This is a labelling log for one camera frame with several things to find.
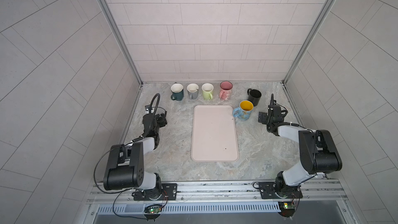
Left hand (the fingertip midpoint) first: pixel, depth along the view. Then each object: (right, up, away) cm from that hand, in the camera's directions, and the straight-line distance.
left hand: (161, 111), depth 92 cm
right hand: (+66, -2, +5) cm, 66 cm away
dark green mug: (+9, +12, +6) cm, 16 cm away
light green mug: (+28, +13, +13) cm, 34 cm away
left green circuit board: (+5, -39, -28) cm, 48 cm away
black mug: (+58, +9, +6) cm, 59 cm away
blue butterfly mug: (+49, 0, -3) cm, 49 cm away
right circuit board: (+63, -41, -24) cm, 79 cm away
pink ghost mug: (+40, +13, +7) cm, 42 cm away
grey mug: (+18, +12, +9) cm, 24 cm away
